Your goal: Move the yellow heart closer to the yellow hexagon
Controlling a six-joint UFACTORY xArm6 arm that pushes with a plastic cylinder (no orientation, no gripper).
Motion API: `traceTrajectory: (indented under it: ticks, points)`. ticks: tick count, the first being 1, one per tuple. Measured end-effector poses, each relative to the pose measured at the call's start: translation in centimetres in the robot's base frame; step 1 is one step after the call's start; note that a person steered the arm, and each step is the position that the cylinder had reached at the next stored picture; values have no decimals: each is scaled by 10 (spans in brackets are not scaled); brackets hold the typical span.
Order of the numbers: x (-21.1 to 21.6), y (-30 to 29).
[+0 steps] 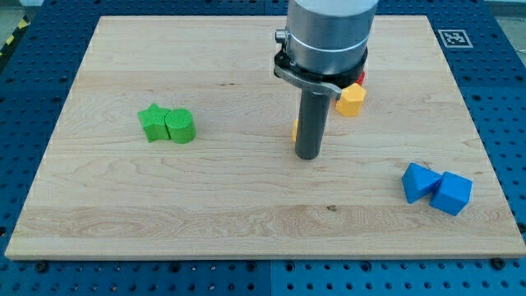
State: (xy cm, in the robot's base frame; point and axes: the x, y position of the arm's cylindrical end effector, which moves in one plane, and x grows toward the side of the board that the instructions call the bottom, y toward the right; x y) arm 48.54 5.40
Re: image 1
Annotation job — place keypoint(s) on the blue cube block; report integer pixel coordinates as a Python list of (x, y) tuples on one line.
[(452, 193)]

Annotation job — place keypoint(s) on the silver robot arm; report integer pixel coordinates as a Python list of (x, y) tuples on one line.
[(324, 44)]

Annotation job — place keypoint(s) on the white fiducial marker tag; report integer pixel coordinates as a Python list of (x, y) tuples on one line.
[(455, 39)]

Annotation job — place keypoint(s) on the red block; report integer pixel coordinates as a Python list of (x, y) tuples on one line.
[(361, 79)]

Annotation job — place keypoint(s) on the yellow hexagon block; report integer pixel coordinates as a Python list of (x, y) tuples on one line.
[(351, 100)]

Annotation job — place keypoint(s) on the yellow heart block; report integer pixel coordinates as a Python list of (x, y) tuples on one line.
[(295, 131)]

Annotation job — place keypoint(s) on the green star block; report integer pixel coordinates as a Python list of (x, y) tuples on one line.
[(152, 121)]

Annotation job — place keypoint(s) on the green cylinder block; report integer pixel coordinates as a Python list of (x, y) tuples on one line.
[(180, 126)]

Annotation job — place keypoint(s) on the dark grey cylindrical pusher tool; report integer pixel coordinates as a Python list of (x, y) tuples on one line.
[(311, 124)]

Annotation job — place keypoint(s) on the blue triangle block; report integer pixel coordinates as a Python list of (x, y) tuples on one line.
[(418, 181)]

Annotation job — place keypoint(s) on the wooden board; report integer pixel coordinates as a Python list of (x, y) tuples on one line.
[(238, 191)]

